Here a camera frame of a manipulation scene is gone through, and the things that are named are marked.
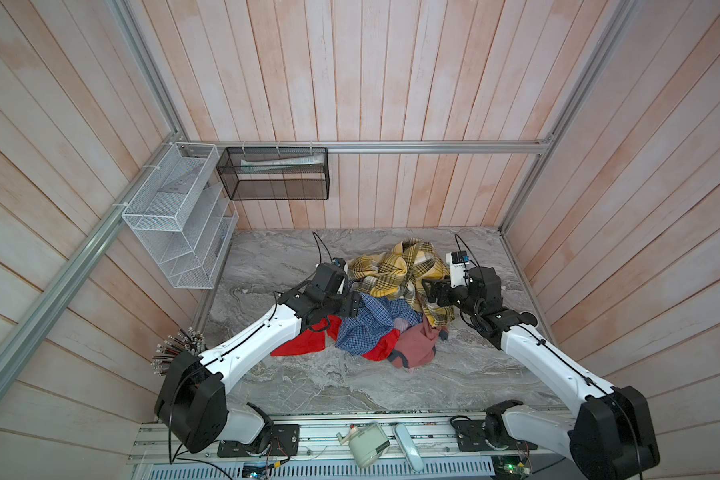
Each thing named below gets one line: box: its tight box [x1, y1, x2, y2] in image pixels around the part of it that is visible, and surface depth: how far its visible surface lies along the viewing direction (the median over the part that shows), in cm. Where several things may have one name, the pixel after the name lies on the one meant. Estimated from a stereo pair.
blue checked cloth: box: [335, 293, 424, 355], surface depth 85 cm
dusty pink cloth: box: [387, 313, 449, 374], surface depth 85 cm
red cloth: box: [271, 315, 401, 362], surface depth 87 cm
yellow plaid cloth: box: [347, 238, 455, 327], surface depth 86 cm
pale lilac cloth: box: [393, 317, 409, 335], surface depth 87 cm
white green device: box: [336, 423, 390, 468], surface depth 70 cm
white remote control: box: [395, 424, 424, 473], surface depth 70 cm
